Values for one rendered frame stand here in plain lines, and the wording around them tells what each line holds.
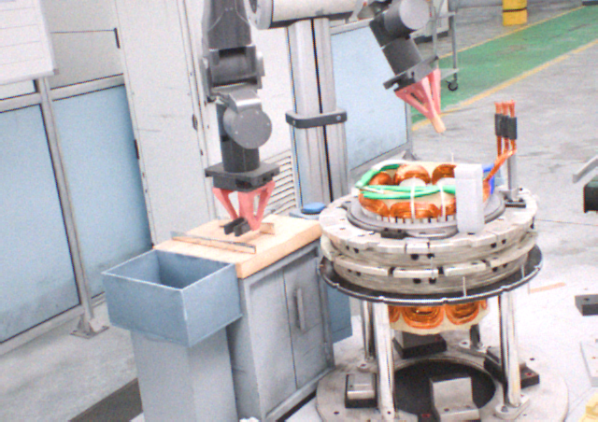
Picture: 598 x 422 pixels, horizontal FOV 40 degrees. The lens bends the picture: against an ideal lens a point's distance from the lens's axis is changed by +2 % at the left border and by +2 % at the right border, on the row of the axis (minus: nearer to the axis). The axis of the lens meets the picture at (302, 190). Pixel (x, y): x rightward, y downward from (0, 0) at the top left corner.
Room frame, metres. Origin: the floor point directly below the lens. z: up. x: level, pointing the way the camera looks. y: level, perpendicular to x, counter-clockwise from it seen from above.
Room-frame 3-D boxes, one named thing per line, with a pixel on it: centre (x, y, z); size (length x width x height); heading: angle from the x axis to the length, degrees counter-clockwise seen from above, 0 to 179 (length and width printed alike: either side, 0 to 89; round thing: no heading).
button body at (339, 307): (1.40, -0.02, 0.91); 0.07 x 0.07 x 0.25; 33
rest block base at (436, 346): (1.27, -0.17, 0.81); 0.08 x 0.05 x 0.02; 101
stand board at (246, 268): (1.22, 0.11, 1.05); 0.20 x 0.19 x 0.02; 141
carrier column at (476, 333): (1.24, -0.27, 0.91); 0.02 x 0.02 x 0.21
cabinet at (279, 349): (1.21, 0.11, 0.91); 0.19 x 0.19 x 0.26; 51
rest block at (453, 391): (1.03, -0.18, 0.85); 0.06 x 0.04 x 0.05; 97
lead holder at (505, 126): (1.14, -0.31, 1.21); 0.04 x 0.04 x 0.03; 55
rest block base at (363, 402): (1.14, -0.06, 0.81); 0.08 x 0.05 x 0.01; 173
